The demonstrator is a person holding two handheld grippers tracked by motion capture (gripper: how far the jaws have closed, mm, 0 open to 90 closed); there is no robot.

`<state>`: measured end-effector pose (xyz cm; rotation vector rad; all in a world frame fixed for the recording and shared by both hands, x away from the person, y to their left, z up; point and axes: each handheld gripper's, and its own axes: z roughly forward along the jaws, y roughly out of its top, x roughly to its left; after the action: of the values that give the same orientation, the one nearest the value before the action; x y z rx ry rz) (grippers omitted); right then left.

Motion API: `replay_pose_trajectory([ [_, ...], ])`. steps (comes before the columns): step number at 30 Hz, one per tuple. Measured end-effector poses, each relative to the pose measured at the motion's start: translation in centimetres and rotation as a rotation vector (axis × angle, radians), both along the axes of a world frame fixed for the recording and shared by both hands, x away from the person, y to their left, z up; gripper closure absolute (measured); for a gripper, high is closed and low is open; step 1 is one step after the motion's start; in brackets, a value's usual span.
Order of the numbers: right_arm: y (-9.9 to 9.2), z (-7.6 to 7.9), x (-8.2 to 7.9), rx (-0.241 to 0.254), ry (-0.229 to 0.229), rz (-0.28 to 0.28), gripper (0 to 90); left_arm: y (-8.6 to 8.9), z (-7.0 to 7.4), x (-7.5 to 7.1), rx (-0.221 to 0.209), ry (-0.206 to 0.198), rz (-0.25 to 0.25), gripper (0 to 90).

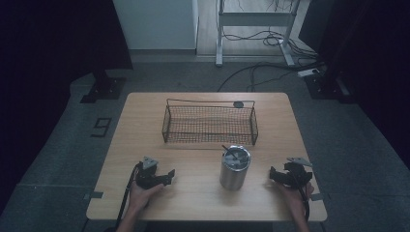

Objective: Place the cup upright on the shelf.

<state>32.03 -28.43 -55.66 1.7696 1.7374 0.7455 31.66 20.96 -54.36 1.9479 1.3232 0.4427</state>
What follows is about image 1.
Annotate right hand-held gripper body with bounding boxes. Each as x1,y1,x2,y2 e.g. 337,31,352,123
283,157,314,189

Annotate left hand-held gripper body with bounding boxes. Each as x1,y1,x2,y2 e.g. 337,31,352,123
134,156,162,190

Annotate stainless steel tumbler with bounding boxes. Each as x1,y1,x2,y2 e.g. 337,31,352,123
219,144,251,191

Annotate person's right hand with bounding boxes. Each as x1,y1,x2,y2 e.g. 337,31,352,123
278,181,315,221

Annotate person's left hand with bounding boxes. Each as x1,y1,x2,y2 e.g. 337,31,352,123
128,181,165,215

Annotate dark drinking straw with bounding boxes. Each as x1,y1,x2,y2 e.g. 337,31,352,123
220,144,239,160

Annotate black stand base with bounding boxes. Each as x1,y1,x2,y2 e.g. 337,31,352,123
79,68,128,104
304,71,356,104

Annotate white power strip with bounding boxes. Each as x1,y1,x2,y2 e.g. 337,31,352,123
296,68,321,78

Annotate dark curtain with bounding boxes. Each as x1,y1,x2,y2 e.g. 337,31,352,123
0,0,134,214
297,0,410,170

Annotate white cabinet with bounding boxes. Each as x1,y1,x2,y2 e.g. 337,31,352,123
111,0,200,51

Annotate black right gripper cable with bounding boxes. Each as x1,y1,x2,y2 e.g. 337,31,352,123
291,172,311,222

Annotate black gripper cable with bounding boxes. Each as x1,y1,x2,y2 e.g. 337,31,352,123
291,172,311,222
114,162,143,230

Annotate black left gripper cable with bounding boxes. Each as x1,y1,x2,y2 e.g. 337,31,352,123
114,162,143,230

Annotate brown wire mesh basket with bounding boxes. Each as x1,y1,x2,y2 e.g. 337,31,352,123
161,98,260,146

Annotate long black floor cable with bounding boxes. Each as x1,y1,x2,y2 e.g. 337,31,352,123
217,61,326,94

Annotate tangled black floor cables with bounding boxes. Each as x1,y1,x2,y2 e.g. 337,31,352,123
221,29,321,63

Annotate white desk frame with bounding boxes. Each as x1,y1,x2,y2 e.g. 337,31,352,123
215,0,303,68

